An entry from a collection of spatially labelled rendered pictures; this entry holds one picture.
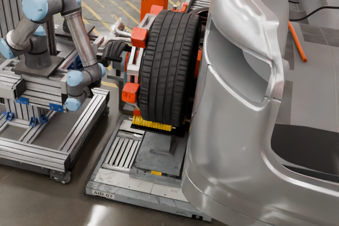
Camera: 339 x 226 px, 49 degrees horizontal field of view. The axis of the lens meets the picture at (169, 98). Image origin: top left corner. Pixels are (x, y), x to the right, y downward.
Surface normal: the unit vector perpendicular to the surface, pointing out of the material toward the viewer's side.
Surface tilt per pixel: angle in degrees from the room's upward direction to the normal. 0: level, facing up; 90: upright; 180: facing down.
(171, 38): 32
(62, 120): 0
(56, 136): 0
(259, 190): 96
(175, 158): 0
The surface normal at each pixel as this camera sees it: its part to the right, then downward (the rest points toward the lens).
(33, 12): -0.50, 0.38
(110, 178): 0.09, -0.81
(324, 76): 0.01, -0.54
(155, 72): -0.14, 0.16
